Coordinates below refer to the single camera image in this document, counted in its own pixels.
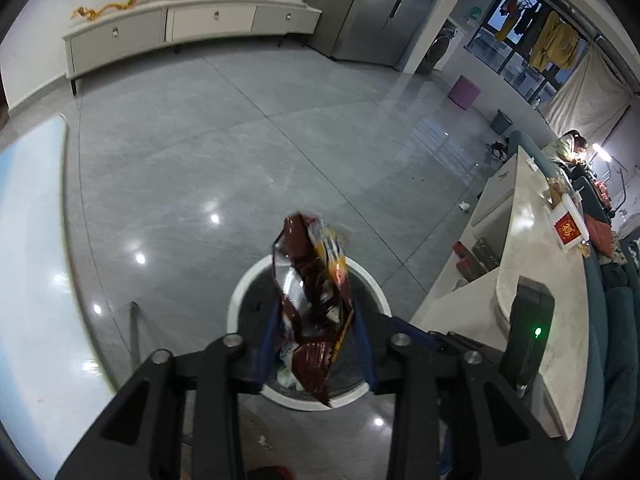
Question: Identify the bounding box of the grey double-door refrigerator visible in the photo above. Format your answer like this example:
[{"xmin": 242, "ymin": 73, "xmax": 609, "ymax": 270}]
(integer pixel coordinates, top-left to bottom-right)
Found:
[{"xmin": 302, "ymin": 0, "xmax": 453, "ymax": 68}]

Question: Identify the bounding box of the red and white box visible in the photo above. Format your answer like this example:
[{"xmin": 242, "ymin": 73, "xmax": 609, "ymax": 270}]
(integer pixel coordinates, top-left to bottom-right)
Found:
[{"xmin": 547, "ymin": 195, "xmax": 588, "ymax": 251}]

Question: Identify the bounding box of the white round trash bin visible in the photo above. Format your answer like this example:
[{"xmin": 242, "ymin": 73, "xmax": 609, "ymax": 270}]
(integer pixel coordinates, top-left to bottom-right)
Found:
[{"xmin": 226, "ymin": 255, "xmax": 390, "ymax": 408}]

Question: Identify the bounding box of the grey waste bin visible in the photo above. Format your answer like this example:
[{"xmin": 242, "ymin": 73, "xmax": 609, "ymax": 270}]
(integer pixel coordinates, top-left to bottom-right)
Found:
[{"xmin": 490, "ymin": 110, "xmax": 514, "ymax": 136}]

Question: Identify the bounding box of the white marble counter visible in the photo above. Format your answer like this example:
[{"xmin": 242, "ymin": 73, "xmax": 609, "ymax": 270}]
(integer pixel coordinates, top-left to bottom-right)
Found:
[{"xmin": 412, "ymin": 145, "xmax": 591, "ymax": 441}]

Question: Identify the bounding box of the brown snack wrapper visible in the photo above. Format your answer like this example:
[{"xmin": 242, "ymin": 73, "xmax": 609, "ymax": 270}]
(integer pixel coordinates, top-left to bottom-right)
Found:
[{"xmin": 271, "ymin": 213, "xmax": 356, "ymax": 408}]

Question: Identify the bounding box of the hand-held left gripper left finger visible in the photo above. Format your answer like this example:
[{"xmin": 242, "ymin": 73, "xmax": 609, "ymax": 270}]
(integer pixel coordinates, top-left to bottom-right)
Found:
[{"xmin": 55, "ymin": 302, "xmax": 281, "ymax": 480}]

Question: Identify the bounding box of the purple round stool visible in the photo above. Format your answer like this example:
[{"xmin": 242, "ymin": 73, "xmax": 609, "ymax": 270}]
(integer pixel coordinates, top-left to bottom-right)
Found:
[{"xmin": 447, "ymin": 75, "xmax": 482, "ymax": 109}]

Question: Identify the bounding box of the landscape printed coffee table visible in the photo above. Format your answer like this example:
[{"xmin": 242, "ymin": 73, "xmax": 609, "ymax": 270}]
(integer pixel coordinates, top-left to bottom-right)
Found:
[{"xmin": 0, "ymin": 115, "xmax": 141, "ymax": 461}]

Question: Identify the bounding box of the hanging clothes rack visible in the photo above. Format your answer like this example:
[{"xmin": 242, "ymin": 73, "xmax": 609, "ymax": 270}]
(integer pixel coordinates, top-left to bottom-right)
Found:
[{"xmin": 497, "ymin": 0, "xmax": 542, "ymax": 41}]

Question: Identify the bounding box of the white low TV cabinet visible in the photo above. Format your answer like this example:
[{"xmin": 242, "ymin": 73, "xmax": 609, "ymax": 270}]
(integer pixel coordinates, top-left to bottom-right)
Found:
[{"xmin": 62, "ymin": 0, "xmax": 321, "ymax": 96}]

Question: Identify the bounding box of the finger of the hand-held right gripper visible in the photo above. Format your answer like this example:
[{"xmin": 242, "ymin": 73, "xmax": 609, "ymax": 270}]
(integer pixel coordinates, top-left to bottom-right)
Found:
[{"xmin": 425, "ymin": 330, "xmax": 506, "ymax": 362}]

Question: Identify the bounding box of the yellow hanging garment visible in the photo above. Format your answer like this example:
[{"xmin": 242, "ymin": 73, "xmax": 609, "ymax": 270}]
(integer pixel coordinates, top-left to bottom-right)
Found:
[{"xmin": 530, "ymin": 10, "xmax": 578, "ymax": 72}]

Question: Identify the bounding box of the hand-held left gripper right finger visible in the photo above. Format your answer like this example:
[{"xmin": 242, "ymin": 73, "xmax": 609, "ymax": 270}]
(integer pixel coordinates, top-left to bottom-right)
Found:
[{"xmin": 352, "ymin": 310, "xmax": 576, "ymax": 480}]

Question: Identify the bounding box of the white hanging sheet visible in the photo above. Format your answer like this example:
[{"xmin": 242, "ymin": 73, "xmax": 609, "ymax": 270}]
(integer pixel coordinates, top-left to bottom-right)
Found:
[{"xmin": 542, "ymin": 47, "xmax": 631, "ymax": 136}]

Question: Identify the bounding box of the grey washing machine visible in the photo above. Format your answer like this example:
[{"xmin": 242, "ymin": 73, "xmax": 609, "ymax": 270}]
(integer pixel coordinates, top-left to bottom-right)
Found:
[{"xmin": 415, "ymin": 22, "xmax": 461, "ymax": 75}]

